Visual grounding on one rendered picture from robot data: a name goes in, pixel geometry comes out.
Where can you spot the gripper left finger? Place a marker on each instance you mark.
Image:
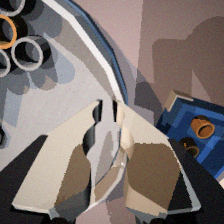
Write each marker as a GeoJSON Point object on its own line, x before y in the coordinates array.
{"type": "Point", "coordinates": [52, 176]}

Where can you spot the blue open crate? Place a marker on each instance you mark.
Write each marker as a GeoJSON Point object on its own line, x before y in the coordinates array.
{"type": "Point", "coordinates": [181, 105]}

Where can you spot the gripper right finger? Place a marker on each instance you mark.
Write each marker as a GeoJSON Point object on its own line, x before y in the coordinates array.
{"type": "Point", "coordinates": [162, 179]}

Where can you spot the orange bushing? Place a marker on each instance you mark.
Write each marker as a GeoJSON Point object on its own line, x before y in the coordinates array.
{"type": "Point", "coordinates": [188, 143]}

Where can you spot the orange-bronze metal sleeve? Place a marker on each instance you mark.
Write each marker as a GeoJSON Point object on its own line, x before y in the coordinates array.
{"type": "Point", "coordinates": [202, 132]}

